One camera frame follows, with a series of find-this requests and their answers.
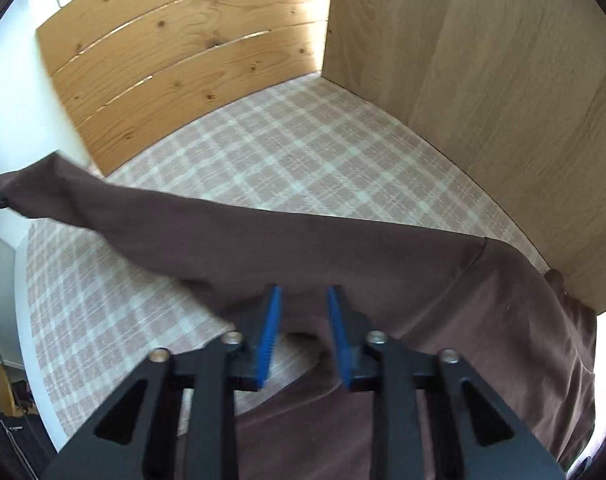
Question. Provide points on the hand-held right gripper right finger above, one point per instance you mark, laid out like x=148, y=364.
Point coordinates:
x=339, y=340

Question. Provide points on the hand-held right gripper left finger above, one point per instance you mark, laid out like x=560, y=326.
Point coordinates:
x=269, y=340

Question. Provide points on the brown fleece sweater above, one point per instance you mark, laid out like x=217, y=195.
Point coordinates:
x=333, y=260

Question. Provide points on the pink plaid mat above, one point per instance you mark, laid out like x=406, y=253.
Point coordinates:
x=283, y=150

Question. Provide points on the pine plank board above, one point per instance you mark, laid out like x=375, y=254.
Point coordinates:
x=183, y=60

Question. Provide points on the person's black jacket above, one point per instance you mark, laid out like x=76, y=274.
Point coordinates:
x=13, y=450

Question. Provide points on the light wood panel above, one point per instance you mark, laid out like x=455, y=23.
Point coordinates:
x=483, y=110

